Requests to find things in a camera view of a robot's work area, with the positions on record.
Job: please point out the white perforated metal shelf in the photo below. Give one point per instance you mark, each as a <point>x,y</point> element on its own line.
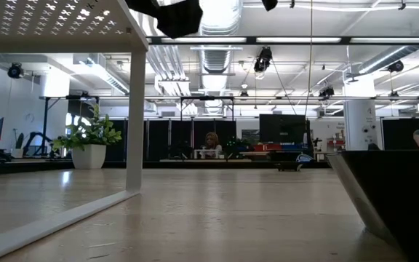
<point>136,109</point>

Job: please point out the red and blue bins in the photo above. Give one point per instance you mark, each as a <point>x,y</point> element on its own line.
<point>267,147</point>

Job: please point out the blue white object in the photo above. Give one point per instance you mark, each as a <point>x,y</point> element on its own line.
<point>305,158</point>

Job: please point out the black TV screen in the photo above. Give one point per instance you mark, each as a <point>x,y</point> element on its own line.
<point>282,129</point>

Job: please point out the green plant in white pot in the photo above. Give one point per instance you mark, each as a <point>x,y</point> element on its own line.
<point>89,156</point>

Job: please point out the silver ventilation duct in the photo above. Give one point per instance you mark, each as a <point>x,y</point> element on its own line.
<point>215,62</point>

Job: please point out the shelf with red boxes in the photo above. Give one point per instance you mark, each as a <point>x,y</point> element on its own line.
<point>335,143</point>

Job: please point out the black ceiling-hung camera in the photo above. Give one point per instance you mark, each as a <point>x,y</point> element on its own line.
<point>15,70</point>
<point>326,91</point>
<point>395,66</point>

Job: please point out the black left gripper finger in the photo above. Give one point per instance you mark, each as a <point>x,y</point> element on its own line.
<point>144,5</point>

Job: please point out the black aluminium table frame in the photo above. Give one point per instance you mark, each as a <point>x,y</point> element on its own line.
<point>31,168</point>

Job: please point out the black neighbouring rig frame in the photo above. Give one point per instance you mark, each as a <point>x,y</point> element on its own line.
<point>206,98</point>
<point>45,123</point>

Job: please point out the black partition wall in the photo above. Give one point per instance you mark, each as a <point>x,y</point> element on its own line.
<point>158,140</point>
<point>398,134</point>

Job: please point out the black overhead camera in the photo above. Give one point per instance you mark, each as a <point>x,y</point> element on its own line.
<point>264,58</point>

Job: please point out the black office chair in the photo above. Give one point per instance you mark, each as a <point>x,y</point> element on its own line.
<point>373,147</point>

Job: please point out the small white pot with leaf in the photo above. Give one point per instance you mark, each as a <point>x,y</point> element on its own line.
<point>17,153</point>

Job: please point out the black beam with light strips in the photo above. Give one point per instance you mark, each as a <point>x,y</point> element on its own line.
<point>251,40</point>

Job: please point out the black wavy square mini plate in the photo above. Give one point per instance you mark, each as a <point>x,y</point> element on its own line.
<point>406,196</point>
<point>180,18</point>

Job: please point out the white round column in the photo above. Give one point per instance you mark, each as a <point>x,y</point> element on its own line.
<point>358,120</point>

